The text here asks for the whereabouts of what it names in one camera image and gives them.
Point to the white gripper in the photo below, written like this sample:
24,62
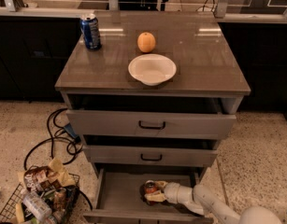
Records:
173,192

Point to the red coke can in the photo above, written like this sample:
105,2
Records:
149,188

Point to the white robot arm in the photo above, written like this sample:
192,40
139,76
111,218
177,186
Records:
201,200

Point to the bottom drawer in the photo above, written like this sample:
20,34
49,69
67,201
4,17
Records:
120,200

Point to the drawer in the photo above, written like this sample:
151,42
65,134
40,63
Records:
151,124
150,156
120,200

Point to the middle drawer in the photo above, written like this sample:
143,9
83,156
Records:
150,156

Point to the grey drawer cabinet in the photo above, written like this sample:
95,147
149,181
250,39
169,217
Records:
151,107

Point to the top drawer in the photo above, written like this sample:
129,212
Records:
151,124

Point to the blue pepsi can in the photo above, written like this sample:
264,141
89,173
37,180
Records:
89,27

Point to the clear plastic bottle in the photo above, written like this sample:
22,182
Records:
36,205

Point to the white bowl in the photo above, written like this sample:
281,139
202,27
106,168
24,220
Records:
152,69

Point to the brown snack bag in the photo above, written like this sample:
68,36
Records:
43,178

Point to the orange fruit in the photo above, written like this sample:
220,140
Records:
146,42

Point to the black wire basket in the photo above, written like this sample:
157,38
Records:
61,201

